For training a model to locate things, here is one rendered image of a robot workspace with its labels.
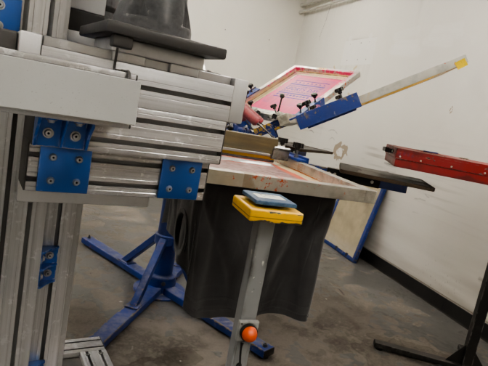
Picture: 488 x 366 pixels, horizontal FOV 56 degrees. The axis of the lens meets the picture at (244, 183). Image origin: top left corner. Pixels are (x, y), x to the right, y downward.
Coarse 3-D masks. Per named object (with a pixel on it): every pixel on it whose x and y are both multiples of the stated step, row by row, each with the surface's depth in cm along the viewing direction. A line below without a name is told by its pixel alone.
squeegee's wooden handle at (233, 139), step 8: (232, 136) 178; (240, 136) 179; (248, 136) 180; (256, 136) 182; (224, 144) 178; (232, 144) 179; (240, 144) 180; (248, 144) 181; (256, 144) 182; (264, 144) 183; (272, 144) 184; (264, 152) 184
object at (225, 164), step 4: (224, 156) 182; (224, 160) 168; (228, 160) 170; (212, 164) 152; (220, 164) 156; (224, 164) 158; (228, 164) 160; (232, 164) 162; (236, 164) 164; (228, 168) 149; (232, 168) 151; (236, 168) 153; (240, 168) 155; (244, 168) 156; (252, 172) 151
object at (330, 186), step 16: (288, 160) 186; (208, 176) 118; (224, 176) 119; (240, 176) 121; (256, 176) 122; (272, 176) 125; (320, 176) 160; (336, 176) 153; (288, 192) 126; (304, 192) 128; (320, 192) 129; (336, 192) 131; (352, 192) 132; (368, 192) 134
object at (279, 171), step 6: (228, 156) 184; (240, 162) 173; (246, 168) 157; (252, 168) 160; (258, 168) 163; (264, 168) 167; (270, 168) 170; (276, 168) 173; (282, 168) 177; (270, 174) 154; (276, 174) 157; (282, 174) 160; (288, 174) 163; (294, 174) 166
